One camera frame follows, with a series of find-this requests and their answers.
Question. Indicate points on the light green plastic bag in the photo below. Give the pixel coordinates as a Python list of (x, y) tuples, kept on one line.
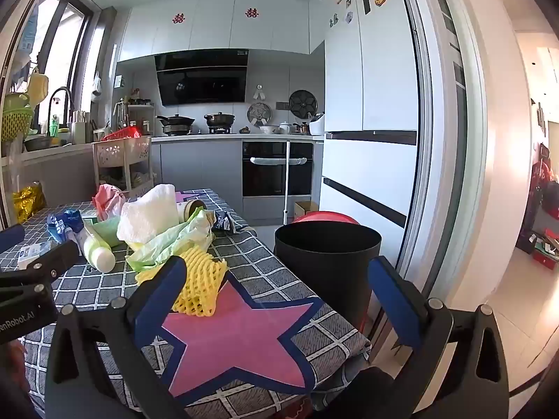
[(174, 240)]

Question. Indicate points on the red paper decal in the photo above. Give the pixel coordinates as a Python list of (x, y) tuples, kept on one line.
[(251, 13), (177, 18)]

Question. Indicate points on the white plastic bag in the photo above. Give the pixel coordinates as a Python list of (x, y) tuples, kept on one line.
[(148, 214)]

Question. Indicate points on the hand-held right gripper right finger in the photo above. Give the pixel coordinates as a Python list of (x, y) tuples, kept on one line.
[(393, 297)]

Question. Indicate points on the white rice cooker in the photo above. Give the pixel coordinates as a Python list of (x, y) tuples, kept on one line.
[(316, 126)]

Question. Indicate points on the dark cooking pot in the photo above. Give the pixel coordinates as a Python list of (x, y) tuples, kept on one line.
[(219, 120)]

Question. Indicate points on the beige storage cart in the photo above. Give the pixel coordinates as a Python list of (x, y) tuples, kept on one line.
[(122, 150)]

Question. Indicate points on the white wall cabinets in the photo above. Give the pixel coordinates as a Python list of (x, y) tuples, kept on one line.
[(209, 22)]

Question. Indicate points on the black trash bin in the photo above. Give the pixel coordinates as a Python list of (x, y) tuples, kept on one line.
[(327, 270)]

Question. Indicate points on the red box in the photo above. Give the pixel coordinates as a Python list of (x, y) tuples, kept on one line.
[(545, 261)]

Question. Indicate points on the sliding door frame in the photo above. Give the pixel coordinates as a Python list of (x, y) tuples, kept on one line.
[(450, 118)]

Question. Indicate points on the black wok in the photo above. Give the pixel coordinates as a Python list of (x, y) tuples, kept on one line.
[(177, 120)]

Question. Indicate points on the small white blue box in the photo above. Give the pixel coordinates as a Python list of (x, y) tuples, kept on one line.
[(30, 255)]

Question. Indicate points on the gold foil bag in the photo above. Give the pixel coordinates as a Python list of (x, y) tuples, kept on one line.
[(28, 203)]

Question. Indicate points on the pale yellow plastic cup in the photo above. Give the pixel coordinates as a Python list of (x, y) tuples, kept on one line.
[(38, 87)]

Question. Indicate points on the dark snack packet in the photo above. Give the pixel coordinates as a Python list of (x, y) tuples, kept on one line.
[(222, 222)]

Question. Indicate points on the pink plastic bag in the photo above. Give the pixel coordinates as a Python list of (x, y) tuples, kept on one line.
[(107, 200)]

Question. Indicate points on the black built-in oven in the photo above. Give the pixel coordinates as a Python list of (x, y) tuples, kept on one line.
[(275, 179)]

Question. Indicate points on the white refrigerator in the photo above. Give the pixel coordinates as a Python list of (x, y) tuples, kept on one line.
[(384, 74)]

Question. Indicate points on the round black rack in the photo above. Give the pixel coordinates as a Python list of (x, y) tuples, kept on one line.
[(302, 102)]

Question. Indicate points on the black kitchen faucet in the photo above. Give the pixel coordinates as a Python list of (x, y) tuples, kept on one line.
[(65, 90)]

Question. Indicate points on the checked star-print tablecloth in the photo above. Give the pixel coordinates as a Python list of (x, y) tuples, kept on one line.
[(279, 279)]

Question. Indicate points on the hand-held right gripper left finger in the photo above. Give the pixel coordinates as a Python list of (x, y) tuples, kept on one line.
[(163, 301)]

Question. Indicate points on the black range hood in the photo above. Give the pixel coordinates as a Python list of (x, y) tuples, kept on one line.
[(201, 78)]

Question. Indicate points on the white bowl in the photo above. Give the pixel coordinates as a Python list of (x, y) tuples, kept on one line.
[(268, 130)]

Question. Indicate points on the green colander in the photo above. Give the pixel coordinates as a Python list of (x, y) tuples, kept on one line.
[(17, 122)]

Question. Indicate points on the white plastic bottle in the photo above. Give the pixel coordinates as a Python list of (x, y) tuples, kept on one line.
[(98, 253)]

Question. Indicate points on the red plastic stool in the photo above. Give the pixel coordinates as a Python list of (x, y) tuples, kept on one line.
[(323, 217)]

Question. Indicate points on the cardboard box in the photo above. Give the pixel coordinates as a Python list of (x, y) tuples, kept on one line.
[(305, 209)]

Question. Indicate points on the red plastic basket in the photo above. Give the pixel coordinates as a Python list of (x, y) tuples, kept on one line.
[(126, 133)]

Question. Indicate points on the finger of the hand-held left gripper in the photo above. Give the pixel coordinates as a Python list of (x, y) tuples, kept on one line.
[(11, 236), (56, 259)]

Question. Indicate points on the blue snack packet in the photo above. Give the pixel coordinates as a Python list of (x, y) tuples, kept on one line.
[(65, 222)]

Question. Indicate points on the yellow foam fruit net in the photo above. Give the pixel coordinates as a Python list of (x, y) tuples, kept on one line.
[(201, 279)]

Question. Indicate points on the gas stove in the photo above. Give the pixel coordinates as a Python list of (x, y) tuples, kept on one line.
[(196, 131)]

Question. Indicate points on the paper cup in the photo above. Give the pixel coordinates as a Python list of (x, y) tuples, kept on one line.
[(187, 211)]

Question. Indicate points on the green dish soap bottle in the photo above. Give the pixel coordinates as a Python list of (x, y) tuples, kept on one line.
[(53, 128)]

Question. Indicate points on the white utensil holder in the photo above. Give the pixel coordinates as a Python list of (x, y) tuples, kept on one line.
[(79, 131)]

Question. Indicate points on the white mop pole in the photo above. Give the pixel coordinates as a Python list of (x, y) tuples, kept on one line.
[(287, 183)]

